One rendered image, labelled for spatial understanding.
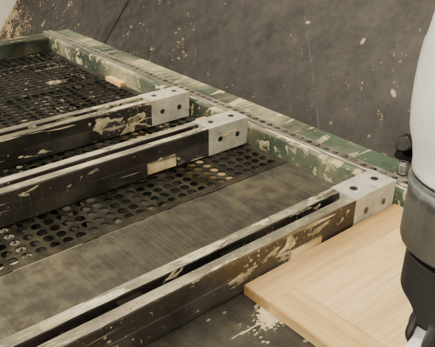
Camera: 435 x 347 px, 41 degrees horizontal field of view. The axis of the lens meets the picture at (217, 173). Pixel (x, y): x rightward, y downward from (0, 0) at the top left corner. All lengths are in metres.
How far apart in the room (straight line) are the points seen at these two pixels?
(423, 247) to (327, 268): 0.59
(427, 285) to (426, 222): 0.05
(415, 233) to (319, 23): 2.26
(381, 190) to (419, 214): 0.75
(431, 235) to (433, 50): 0.12
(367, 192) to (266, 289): 0.30
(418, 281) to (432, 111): 0.13
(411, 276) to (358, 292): 0.52
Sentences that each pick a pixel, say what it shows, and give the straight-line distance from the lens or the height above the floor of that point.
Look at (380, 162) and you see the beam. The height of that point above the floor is 0.84.
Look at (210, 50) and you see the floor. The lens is 2.97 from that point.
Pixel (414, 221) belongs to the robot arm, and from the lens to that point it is 0.40.
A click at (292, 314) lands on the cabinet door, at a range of 0.88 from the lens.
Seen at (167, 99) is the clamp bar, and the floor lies 0.98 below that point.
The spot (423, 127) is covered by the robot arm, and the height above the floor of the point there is 1.65.
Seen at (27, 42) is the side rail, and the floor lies 0.97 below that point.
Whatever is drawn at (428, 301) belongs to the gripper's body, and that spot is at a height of 1.57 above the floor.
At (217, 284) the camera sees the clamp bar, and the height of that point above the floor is 1.29.
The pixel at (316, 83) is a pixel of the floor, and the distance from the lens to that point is 2.50.
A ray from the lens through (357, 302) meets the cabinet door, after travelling 0.93.
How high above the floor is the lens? 1.97
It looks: 47 degrees down
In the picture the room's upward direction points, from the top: 69 degrees counter-clockwise
